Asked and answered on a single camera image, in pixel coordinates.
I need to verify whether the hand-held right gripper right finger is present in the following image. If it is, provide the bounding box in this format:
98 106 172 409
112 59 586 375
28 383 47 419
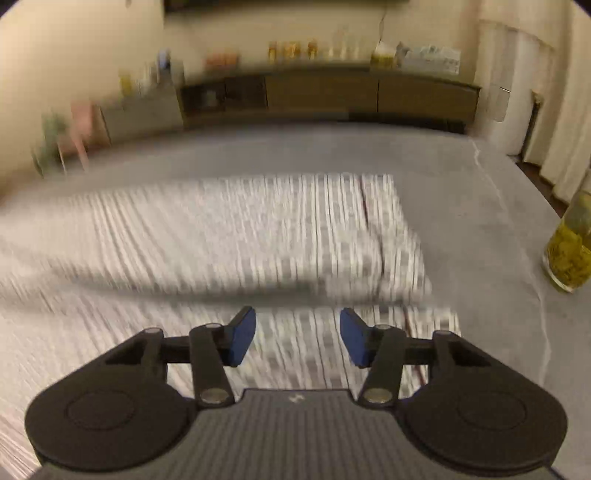
340 307 490 408

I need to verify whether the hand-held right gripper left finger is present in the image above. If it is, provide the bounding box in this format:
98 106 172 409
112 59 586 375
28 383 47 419
105 306 257 408

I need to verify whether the white grey checkered garment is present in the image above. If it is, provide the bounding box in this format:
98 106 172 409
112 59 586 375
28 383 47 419
0 173 462 472

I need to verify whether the grey bed sheet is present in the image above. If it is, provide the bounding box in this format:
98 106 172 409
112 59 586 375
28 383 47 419
0 117 566 480

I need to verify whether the glass jar with yellow contents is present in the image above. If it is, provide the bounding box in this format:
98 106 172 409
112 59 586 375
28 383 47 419
542 189 591 294

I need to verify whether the long dark wooden cabinet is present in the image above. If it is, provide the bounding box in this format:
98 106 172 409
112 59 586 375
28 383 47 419
178 68 483 136

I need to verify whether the grey low cabinet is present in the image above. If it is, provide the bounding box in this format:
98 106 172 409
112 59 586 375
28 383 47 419
98 85 185 145

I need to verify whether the pink plastic chair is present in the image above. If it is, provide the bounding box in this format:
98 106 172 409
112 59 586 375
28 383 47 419
58 100 96 174

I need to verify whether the pink box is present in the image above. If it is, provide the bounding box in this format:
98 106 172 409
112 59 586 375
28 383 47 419
203 52 242 73

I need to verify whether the green plastic chair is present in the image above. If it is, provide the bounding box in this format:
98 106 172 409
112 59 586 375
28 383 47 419
31 111 70 179

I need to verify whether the white boxes pile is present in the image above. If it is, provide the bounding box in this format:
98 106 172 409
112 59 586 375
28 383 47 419
401 43 462 77

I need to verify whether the row of bottles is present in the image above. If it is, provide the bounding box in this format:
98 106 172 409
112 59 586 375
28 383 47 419
267 38 366 62

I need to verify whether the white curtain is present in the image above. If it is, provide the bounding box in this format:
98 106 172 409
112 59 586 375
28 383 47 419
475 7 591 204

